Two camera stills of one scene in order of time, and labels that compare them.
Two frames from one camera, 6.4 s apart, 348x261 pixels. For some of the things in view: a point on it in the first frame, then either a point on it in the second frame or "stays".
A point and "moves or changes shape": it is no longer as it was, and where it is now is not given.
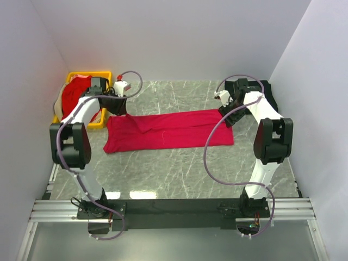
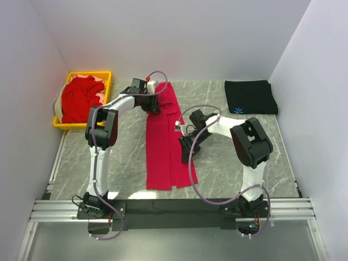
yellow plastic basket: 91,125 stays
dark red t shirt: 72,92 stays
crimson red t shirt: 165,130 moves or changes shape
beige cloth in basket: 57,106 stays
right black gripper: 231,119 → 187,147
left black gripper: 121,107 → 154,106
